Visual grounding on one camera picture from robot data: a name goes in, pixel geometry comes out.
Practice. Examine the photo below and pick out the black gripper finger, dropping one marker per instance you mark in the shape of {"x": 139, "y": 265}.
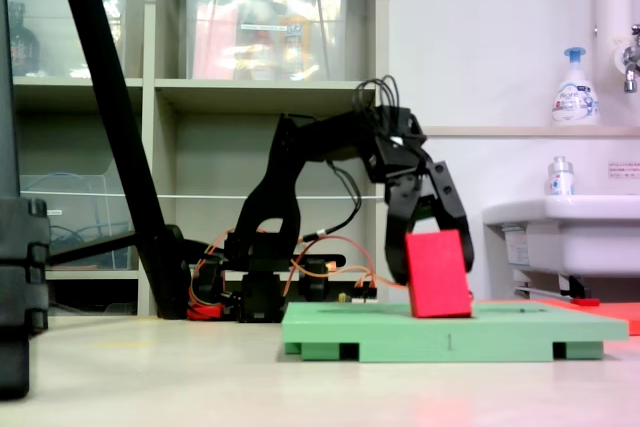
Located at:
{"x": 452, "y": 202}
{"x": 397, "y": 227}

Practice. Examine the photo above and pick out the red square block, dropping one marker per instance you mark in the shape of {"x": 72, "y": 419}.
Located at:
{"x": 437, "y": 277}

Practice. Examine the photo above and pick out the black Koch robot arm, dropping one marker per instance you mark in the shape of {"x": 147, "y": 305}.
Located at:
{"x": 280, "y": 182}

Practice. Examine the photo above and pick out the green shape sorter board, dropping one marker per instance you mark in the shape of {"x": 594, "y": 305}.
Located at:
{"x": 400, "y": 332}

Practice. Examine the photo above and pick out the large orange foam board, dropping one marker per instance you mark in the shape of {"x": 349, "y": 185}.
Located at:
{"x": 500, "y": 300}

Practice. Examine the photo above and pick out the small clear bottle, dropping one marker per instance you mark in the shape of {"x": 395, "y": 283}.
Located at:
{"x": 560, "y": 182}

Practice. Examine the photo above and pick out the large clear storage bin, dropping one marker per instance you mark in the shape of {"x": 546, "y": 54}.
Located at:
{"x": 330, "y": 47}

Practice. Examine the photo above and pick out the white sink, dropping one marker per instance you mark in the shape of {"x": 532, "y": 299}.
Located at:
{"x": 575, "y": 237}

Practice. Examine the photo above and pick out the grey shelf unit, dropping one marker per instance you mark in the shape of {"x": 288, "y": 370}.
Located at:
{"x": 265, "y": 92}

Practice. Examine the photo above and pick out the white orange spray bottle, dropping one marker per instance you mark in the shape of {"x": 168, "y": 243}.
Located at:
{"x": 295, "y": 37}

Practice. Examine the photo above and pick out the white blue soap dispenser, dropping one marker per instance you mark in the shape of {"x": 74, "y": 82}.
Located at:
{"x": 575, "y": 102}

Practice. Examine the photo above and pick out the small red flat piece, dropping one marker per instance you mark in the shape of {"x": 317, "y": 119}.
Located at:
{"x": 586, "y": 302}

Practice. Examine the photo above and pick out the pink packet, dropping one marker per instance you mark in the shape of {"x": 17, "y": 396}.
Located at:
{"x": 210, "y": 47}

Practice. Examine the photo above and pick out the metal faucet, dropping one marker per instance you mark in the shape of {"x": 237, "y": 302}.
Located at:
{"x": 631, "y": 62}

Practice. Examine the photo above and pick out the black tripod leg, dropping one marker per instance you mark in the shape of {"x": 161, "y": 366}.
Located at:
{"x": 7, "y": 97}
{"x": 119, "y": 122}

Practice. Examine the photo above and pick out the thin black tripod brace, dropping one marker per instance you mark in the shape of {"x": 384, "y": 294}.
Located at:
{"x": 100, "y": 247}

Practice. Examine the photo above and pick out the notched black stack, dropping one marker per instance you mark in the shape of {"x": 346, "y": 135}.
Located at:
{"x": 20, "y": 272}

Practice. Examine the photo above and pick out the dark glass bottle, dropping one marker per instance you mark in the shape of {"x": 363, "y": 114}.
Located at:
{"x": 22, "y": 47}

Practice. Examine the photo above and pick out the red print wall sign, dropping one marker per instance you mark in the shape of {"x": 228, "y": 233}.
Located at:
{"x": 625, "y": 170}

